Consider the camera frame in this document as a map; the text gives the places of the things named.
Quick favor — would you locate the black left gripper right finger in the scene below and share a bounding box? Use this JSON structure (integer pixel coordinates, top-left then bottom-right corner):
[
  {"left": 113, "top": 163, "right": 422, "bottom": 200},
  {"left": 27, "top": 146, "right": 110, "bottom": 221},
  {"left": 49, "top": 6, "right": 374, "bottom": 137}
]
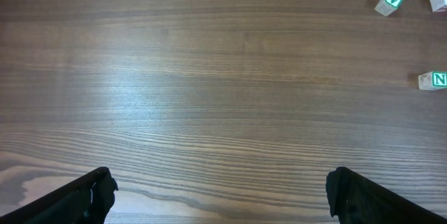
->
[{"left": 325, "top": 167, "right": 446, "bottom": 224}]

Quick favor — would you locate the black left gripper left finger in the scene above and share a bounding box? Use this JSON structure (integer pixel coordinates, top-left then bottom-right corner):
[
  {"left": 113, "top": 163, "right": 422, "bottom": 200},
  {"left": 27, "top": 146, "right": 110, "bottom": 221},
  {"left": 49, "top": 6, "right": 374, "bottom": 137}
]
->
[{"left": 1, "top": 167, "right": 118, "bottom": 224}]

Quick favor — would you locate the white red picture block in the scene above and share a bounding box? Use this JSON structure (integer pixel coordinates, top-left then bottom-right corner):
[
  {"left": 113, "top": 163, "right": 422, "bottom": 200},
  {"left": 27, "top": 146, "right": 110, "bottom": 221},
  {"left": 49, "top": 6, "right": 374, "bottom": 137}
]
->
[{"left": 430, "top": 0, "right": 447, "bottom": 13}]

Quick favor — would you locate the green V letter block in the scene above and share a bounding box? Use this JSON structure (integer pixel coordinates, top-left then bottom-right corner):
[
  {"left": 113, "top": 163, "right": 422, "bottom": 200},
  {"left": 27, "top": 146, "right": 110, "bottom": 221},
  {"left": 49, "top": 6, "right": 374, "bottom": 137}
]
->
[{"left": 374, "top": 0, "right": 403, "bottom": 17}]

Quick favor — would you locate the green N letter block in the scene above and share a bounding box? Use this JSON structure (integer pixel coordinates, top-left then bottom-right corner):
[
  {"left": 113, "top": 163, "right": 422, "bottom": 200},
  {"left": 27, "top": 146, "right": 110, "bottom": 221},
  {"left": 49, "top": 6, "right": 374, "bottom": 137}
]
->
[{"left": 418, "top": 71, "right": 447, "bottom": 90}]

